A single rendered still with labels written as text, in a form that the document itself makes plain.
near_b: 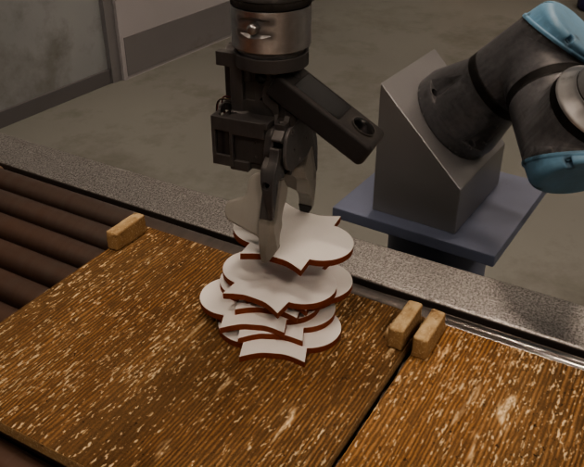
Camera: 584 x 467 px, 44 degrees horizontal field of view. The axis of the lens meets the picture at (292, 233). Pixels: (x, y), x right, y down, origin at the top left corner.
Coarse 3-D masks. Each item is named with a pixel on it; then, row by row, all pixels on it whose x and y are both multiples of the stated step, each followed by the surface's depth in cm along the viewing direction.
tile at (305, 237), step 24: (288, 216) 82; (312, 216) 82; (336, 216) 82; (240, 240) 78; (288, 240) 78; (312, 240) 78; (336, 240) 78; (288, 264) 74; (312, 264) 75; (336, 264) 76
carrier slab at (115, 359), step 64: (128, 256) 93; (192, 256) 93; (64, 320) 82; (128, 320) 82; (192, 320) 82; (384, 320) 82; (0, 384) 73; (64, 384) 73; (128, 384) 73; (192, 384) 73; (256, 384) 73; (320, 384) 73; (384, 384) 74; (64, 448) 66; (128, 448) 66; (192, 448) 66; (256, 448) 66; (320, 448) 66
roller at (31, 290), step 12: (0, 276) 92; (12, 276) 92; (0, 288) 91; (12, 288) 90; (24, 288) 90; (36, 288) 90; (48, 288) 90; (0, 300) 91; (12, 300) 90; (24, 300) 89; (348, 444) 70
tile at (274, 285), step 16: (224, 272) 81; (240, 272) 81; (256, 272) 81; (272, 272) 81; (288, 272) 81; (304, 272) 81; (320, 272) 81; (240, 288) 78; (256, 288) 78; (272, 288) 78; (288, 288) 78; (304, 288) 78; (320, 288) 78; (272, 304) 76; (288, 304) 76; (304, 304) 76; (320, 304) 76
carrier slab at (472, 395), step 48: (480, 336) 79; (432, 384) 73; (480, 384) 73; (528, 384) 73; (576, 384) 73; (384, 432) 68; (432, 432) 68; (480, 432) 68; (528, 432) 68; (576, 432) 68
